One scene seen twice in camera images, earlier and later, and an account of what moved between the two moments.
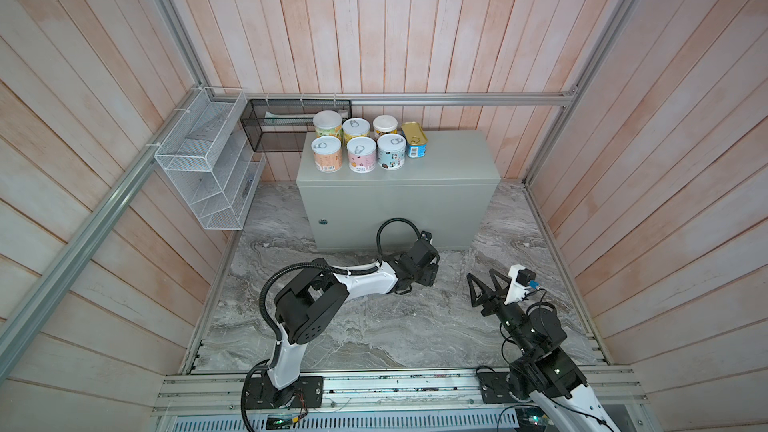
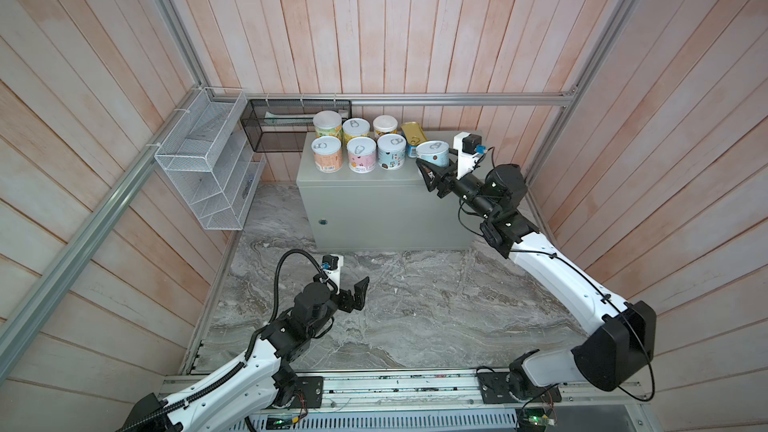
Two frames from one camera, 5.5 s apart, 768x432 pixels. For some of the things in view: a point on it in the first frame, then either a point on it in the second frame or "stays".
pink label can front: x=361 y=153 stays
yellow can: x=355 y=127 stays
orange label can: x=327 y=153 stays
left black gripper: x=430 y=272 -> x=359 y=296
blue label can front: x=391 y=150 stays
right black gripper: x=489 y=294 -> x=441 y=179
